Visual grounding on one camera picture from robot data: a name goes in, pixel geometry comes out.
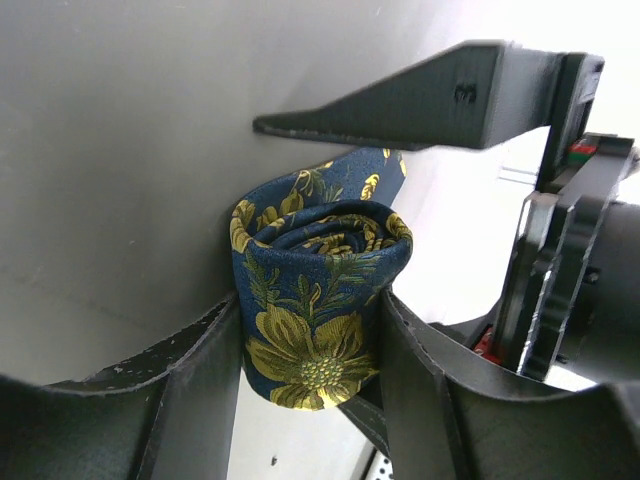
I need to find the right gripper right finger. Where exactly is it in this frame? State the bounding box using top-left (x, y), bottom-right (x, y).
top-left (380, 290), bottom-right (639, 479)

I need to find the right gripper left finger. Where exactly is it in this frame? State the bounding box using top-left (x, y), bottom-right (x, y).
top-left (1, 294), bottom-right (242, 479)

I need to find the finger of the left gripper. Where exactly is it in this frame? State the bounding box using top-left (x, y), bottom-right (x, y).
top-left (253, 41), bottom-right (561, 150)
top-left (338, 379), bottom-right (389, 456)

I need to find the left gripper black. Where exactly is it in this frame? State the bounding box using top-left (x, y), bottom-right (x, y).
top-left (464, 52), bottom-right (639, 383)

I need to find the blue yellow floral tie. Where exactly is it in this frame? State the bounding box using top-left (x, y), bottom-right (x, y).
top-left (229, 148), bottom-right (413, 411)

